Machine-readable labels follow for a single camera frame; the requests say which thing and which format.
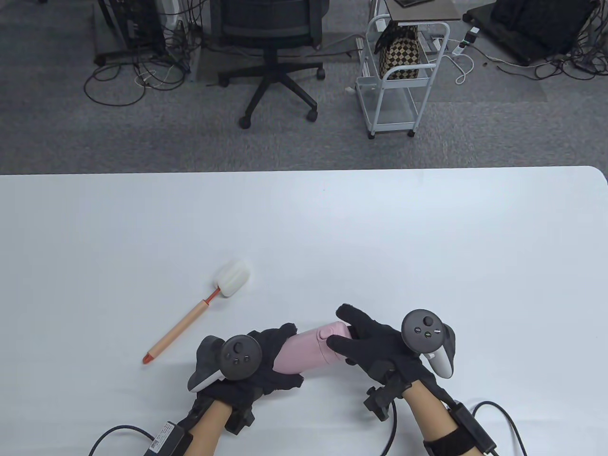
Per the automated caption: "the person's right hand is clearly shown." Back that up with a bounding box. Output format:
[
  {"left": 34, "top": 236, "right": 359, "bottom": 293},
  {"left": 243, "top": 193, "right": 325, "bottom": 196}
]
[{"left": 326, "top": 304, "right": 457, "bottom": 405}]

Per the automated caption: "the person's left hand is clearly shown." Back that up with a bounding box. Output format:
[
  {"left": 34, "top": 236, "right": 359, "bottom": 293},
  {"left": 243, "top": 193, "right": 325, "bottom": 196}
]
[{"left": 204, "top": 323, "right": 305, "bottom": 410}]

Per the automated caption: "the pink thermos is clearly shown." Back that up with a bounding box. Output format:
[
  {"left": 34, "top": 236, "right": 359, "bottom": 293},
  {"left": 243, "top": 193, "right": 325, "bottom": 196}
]
[{"left": 275, "top": 328, "right": 328, "bottom": 374}]

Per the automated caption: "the pink thermos lid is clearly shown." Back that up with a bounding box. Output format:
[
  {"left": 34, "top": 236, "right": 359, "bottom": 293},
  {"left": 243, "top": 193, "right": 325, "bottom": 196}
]
[{"left": 316, "top": 321, "right": 354, "bottom": 367}]

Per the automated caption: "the white sponge cup brush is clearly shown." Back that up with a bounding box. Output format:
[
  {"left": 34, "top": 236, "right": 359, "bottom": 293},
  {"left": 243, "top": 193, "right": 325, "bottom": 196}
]
[{"left": 142, "top": 259, "right": 251, "bottom": 365}]

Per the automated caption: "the person's right forearm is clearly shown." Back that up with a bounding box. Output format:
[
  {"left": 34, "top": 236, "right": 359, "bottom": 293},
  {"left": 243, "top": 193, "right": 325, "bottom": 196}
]
[{"left": 404, "top": 382, "right": 471, "bottom": 456}]

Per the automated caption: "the person's left forearm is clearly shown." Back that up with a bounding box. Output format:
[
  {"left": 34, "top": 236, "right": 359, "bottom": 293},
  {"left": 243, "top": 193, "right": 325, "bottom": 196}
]
[{"left": 188, "top": 401, "right": 233, "bottom": 456}]

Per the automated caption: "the grey hand controller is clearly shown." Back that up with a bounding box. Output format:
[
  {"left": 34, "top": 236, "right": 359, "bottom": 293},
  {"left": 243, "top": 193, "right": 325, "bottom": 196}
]
[
  {"left": 401, "top": 309, "right": 457, "bottom": 379},
  {"left": 188, "top": 335, "right": 264, "bottom": 393}
]

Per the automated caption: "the black box with label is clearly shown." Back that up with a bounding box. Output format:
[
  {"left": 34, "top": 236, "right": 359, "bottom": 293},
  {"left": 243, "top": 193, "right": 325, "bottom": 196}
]
[{"left": 147, "top": 420, "right": 193, "bottom": 456}]

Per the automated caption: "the white rolling cart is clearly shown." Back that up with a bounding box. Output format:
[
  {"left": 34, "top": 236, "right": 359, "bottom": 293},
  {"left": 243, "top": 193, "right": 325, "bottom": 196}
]
[{"left": 355, "top": 13, "right": 451, "bottom": 140}]

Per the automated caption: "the checkered bag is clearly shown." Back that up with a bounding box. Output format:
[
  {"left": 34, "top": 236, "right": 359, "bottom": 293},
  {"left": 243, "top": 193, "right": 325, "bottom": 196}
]
[{"left": 374, "top": 23, "right": 422, "bottom": 80}]

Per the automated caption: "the brown side table top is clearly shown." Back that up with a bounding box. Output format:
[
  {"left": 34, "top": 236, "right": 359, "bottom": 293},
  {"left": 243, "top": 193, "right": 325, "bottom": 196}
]
[{"left": 384, "top": 0, "right": 462, "bottom": 23}]

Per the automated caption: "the black office chair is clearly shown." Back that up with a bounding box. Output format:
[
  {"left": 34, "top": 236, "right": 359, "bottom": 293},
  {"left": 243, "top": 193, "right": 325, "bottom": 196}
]
[{"left": 209, "top": 0, "right": 331, "bottom": 130}]

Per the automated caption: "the black wheeled platform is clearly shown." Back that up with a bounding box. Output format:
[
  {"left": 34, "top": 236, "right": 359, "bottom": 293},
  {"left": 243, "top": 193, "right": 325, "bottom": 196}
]
[{"left": 463, "top": 0, "right": 604, "bottom": 66}]

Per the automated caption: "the black computer tower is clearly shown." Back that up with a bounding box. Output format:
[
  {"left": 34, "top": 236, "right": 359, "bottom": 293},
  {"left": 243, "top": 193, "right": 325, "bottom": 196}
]
[{"left": 97, "top": 0, "right": 167, "bottom": 50}]

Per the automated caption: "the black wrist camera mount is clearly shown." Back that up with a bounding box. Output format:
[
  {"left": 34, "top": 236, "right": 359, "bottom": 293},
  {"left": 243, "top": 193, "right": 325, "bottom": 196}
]
[
  {"left": 363, "top": 370, "right": 409, "bottom": 421},
  {"left": 188, "top": 397, "right": 257, "bottom": 434}
]

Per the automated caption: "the black cable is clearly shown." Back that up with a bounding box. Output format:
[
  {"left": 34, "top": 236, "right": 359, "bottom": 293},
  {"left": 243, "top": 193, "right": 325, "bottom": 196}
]
[
  {"left": 380, "top": 404, "right": 399, "bottom": 456},
  {"left": 468, "top": 401, "right": 528, "bottom": 456},
  {"left": 88, "top": 425, "right": 157, "bottom": 456}
]

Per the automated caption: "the black forearm strap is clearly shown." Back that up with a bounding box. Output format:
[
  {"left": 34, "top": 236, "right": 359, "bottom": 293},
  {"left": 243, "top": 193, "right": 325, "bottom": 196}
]
[{"left": 423, "top": 427, "right": 468, "bottom": 456}]

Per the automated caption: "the white cable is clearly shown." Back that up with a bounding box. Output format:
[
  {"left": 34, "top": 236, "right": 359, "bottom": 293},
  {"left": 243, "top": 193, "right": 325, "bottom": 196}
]
[{"left": 454, "top": 40, "right": 475, "bottom": 85}]

